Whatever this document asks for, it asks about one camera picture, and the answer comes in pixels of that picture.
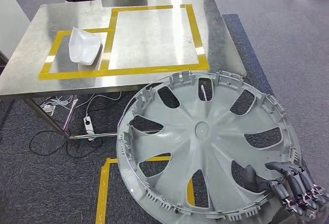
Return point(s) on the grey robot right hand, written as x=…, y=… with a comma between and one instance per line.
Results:
x=293, y=183

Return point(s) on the grey plastic wheel hubcap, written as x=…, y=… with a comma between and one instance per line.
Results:
x=201, y=130

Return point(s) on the stainless steel workbench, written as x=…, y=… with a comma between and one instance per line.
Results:
x=225, y=45

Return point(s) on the white plastic cover part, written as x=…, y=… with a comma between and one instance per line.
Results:
x=83, y=47

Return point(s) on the white power strip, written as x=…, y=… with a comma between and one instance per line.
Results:
x=89, y=127

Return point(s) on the white cabinet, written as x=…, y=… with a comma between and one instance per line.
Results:
x=13, y=18

